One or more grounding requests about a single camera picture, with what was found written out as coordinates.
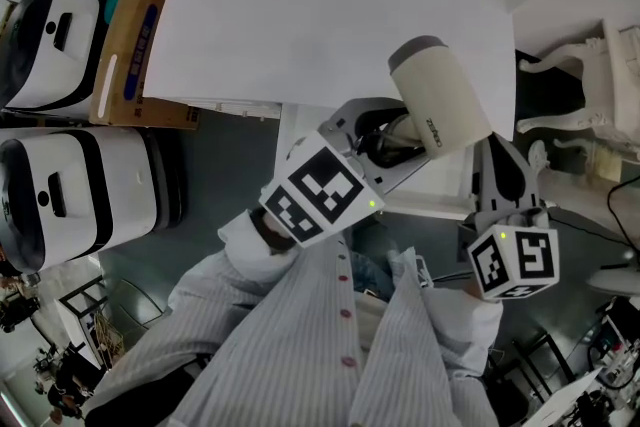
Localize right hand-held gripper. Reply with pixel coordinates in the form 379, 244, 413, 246
457, 134, 560, 301

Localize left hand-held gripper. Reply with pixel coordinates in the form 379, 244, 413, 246
258, 97, 432, 249

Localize white drawer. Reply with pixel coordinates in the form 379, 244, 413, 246
273, 102, 477, 221

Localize beige hair dryer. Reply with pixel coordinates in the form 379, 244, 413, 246
387, 34, 494, 162

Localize person's left forearm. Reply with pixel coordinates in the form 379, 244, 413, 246
167, 208, 301, 311

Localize person's right forearm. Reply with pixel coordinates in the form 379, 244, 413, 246
422, 284, 504, 379

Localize white ornate side table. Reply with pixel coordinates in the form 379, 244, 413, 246
528, 138, 624, 216

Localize white cabinet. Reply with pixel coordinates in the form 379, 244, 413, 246
142, 0, 517, 142

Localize person's blue jeans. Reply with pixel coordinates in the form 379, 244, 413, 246
349, 248, 399, 302

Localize white ornate chair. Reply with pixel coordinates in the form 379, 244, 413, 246
516, 18, 640, 151

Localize white round lamp base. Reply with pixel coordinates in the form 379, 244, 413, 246
586, 249, 640, 297

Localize person's striped shirt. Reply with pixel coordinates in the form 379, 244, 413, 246
84, 234, 501, 427

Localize brown cardboard box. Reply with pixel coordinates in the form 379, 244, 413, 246
89, 0, 202, 131

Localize large white black appliance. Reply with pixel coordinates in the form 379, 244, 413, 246
0, 127, 184, 274

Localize small white black appliance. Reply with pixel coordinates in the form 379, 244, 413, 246
0, 0, 109, 112

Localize black cable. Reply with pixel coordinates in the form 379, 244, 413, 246
606, 174, 640, 247

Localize black metal frame stool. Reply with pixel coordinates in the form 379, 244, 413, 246
512, 332, 577, 409

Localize black wire rack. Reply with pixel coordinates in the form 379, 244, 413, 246
58, 275, 166, 369

